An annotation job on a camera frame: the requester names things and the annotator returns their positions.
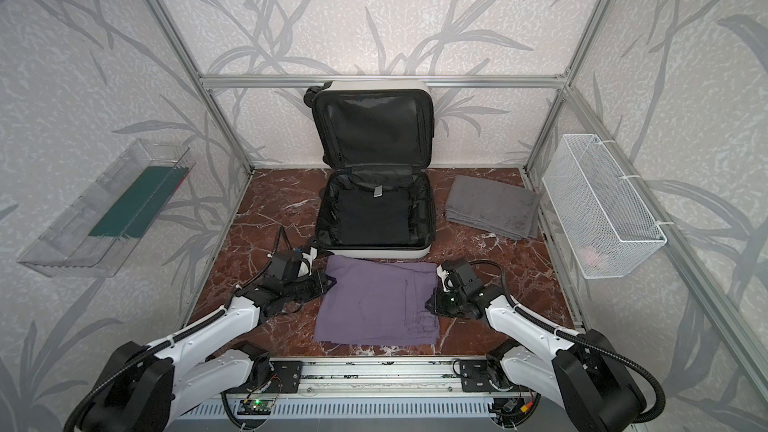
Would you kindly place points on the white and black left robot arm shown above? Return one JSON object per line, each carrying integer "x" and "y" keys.
{"x": 146, "y": 387}

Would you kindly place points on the left green circuit board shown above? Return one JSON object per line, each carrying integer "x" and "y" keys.
{"x": 255, "y": 407}

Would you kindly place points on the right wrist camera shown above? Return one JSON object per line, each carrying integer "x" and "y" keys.
{"x": 443, "y": 276}

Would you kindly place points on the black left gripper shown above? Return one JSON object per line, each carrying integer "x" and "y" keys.
{"x": 312, "y": 285}

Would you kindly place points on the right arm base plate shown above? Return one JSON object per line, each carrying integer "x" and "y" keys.
{"x": 482, "y": 376}

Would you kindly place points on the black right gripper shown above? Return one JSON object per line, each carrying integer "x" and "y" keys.
{"x": 440, "y": 301}

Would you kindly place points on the purple trousers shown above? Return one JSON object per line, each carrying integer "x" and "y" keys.
{"x": 378, "y": 304}

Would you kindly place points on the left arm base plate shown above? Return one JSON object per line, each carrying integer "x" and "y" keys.
{"x": 284, "y": 377}

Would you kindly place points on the black t-shirt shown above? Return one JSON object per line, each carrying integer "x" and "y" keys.
{"x": 368, "y": 220}

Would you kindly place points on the aluminium front rail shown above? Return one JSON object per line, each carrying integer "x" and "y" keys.
{"x": 380, "y": 376}

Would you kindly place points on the green board in shelf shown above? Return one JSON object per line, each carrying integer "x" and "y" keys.
{"x": 133, "y": 213}

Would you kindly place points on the grey towel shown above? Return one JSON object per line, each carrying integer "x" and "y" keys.
{"x": 505, "y": 210}

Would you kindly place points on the black and white suitcase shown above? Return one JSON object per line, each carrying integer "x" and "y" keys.
{"x": 376, "y": 136}

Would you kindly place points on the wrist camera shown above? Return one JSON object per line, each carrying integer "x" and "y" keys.
{"x": 309, "y": 254}
{"x": 443, "y": 276}

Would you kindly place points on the white wire mesh basket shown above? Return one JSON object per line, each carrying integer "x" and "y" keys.
{"x": 597, "y": 205}

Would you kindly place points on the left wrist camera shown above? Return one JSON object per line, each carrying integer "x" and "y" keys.
{"x": 309, "y": 254}

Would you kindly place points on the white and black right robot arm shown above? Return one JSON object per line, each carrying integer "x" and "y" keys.
{"x": 599, "y": 389}

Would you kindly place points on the pink object in basket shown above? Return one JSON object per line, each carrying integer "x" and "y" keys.
{"x": 592, "y": 258}

